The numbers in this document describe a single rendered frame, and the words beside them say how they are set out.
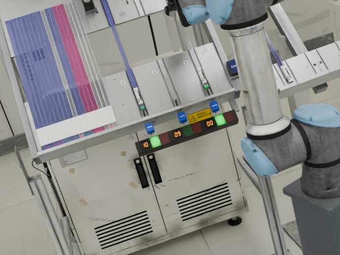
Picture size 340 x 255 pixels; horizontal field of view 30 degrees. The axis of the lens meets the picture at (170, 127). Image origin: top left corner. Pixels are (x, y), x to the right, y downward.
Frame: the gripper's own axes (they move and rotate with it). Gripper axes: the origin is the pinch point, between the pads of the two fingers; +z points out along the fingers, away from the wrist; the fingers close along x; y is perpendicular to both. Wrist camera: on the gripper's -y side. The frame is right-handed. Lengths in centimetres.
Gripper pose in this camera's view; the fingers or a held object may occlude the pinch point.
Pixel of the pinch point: (177, 15)
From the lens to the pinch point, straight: 220.4
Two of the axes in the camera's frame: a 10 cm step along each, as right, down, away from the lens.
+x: -9.4, 3.2, -1.0
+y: -3.3, -9.3, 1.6
